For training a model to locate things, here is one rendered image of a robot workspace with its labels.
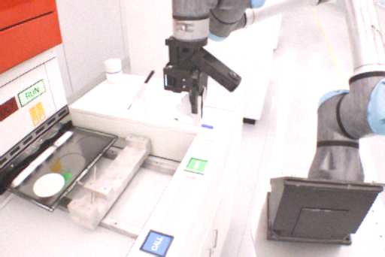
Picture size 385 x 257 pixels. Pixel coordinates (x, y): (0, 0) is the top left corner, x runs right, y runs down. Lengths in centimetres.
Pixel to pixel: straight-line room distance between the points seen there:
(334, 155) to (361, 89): 17
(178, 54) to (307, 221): 50
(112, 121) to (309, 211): 71
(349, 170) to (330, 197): 8
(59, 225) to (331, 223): 75
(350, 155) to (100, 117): 82
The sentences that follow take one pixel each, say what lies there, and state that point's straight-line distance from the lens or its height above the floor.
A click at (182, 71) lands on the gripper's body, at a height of 124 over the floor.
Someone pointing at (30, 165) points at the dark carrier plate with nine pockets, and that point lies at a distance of 100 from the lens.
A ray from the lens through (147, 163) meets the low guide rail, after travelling 95.
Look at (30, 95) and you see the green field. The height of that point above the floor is 110.
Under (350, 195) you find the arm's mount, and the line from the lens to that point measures 70.
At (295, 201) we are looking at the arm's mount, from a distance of 68.
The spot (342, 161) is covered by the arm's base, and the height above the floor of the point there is 106.
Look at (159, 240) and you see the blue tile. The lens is 60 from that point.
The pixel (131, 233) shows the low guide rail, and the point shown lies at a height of 85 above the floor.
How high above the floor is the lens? 146
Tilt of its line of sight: 33 degrees down
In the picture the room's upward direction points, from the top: straight up
